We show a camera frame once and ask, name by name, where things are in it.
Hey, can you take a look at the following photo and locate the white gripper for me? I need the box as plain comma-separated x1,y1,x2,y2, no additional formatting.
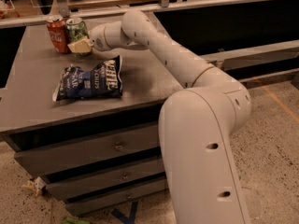
68,24,109,53

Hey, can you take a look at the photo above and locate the green soda can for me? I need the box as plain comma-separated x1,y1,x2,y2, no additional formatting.
66,17,90,56

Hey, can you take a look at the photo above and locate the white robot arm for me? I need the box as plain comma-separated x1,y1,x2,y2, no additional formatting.
69,10,251,224

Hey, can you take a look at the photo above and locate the red coke can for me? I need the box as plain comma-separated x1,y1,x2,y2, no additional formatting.
46,15,69,54

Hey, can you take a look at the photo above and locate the blue kettle chips bag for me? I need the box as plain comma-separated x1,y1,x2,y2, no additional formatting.
52,56,122,102

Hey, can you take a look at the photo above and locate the grey metal railing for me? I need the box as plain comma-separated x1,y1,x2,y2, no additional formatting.
0,0,267,28

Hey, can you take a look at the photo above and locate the grey drawer cabinet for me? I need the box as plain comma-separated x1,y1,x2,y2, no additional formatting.
0,25,181,205

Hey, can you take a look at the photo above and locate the top grey drawer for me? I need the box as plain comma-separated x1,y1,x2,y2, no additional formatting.
14,122,159,176

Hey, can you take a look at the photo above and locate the grey drawer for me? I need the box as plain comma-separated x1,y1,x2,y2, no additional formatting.
14,122,159,176
46,156,164,201
65,176,168,216

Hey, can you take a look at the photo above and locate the middle grey drawer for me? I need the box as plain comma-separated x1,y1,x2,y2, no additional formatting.
46,156,164,201

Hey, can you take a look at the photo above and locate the crumpled paper scrap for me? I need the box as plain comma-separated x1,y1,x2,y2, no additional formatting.
22,177,46,197

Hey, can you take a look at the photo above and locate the bottom grey drawer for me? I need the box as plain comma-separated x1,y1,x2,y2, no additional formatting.
65,176,168,216

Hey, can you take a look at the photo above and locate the green object on floor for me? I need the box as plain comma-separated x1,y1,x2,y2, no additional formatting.
61,217,91,224

